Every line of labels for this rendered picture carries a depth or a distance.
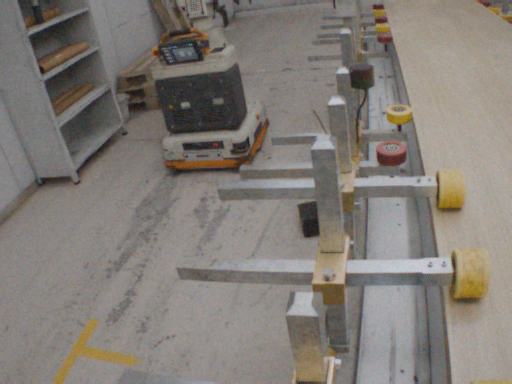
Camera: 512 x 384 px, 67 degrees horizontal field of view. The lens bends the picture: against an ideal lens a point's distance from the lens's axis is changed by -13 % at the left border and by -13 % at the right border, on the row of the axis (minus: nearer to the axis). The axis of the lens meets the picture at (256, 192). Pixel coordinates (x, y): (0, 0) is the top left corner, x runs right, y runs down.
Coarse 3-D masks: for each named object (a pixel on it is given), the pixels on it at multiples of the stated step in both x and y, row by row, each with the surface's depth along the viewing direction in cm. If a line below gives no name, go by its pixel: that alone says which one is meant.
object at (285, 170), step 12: (240, 168) 123; (252, 168) 122; (264, 168) 120; (276, 168) 119; (288, 168) 118; (300, 168) 117; (312, 168) 116; (360, 168) 113; (372, 168) 112; (384, 168) 111; (396, 168) 110
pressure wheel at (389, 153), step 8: (384, 144) 111; (392, 144) 111; (400, 144) 110; (376, 152) 110; (384, 152) 108; (392, 152) 107; (400, 152) 106; (384, 160) 108; (392, 160) 107; (400, 160) 107
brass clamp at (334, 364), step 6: (330, 348) 55; (330, 354) 54; (330, 360) 53; (336, 360) 55; (330, 366) 52; (336, 366) 54; (294, 372) 52; (330, 372) 51; (294, 378) 51; (330, 378) 50
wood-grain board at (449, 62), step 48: (384, 0) 306; (432, 0) 289; (432, 48) 182; (480, 48) 174; (432, 96) 135; (480, 96) 130; (432, 144) 108; (480, 144) 104; (480, 192) 88; (480, 240) 75; (480, 336) 58
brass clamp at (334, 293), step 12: (348, 240) 72; (324, 252) 71; (336, 252) 70; (348, 252) 72; (324, 264) 68; (336, 264) 68; (336, 276) 66; (324, 288) 65; (336, 288) 65; (324, 300) 67; (336, 300) 66
